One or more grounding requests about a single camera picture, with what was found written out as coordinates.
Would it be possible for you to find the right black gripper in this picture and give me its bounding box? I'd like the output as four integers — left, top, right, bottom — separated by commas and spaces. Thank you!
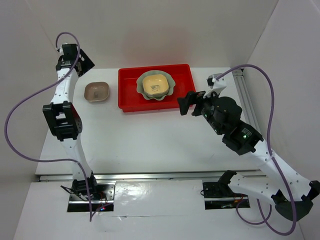
176, 87, 224, 135

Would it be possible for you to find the large green scalloped bowl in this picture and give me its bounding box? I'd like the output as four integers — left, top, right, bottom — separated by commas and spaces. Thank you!
136, 70, 176, 101

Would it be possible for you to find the yellow square plate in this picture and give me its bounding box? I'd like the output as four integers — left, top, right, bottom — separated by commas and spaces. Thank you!
142, 74, 169, 98

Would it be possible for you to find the pink square panda plate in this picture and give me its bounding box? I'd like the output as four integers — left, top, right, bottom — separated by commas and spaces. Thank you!
84, 81, 110, 103

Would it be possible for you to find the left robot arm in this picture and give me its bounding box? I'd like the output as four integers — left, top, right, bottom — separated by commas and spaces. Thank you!
42, 43, 99, 200

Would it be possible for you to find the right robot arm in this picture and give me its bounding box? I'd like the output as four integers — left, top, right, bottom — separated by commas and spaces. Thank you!
177, 91, 320, 221

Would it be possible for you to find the red plastic bin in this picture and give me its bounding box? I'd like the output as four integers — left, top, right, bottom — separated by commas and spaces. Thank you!
118, 64, 196, 113

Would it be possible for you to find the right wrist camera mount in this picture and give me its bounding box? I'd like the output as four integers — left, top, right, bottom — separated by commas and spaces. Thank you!
203, 73, 227, 99

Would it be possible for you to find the aluminium mounting rail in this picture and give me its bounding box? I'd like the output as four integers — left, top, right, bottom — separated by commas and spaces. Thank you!
39, 170, 266, 182

